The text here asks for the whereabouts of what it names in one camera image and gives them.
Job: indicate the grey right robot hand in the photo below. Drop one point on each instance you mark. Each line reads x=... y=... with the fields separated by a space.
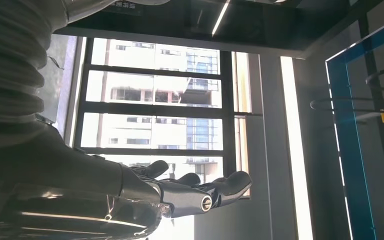
x=62 y=172

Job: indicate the black framed window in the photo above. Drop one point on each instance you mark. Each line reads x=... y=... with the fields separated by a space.
x=152 y=109

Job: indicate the dark sign with text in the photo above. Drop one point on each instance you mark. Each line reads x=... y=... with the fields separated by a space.
x=122 y=6

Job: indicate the ceiling light strip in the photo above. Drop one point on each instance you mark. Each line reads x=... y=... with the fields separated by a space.
x=220 y=16

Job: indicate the white vertical light strip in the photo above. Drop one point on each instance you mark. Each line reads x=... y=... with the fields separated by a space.
x=294 y=149

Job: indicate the blue framed glass panel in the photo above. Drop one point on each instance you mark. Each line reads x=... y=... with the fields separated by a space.
x=341 y=132

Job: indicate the black metal post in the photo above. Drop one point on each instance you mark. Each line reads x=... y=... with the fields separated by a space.
x=382 y=142

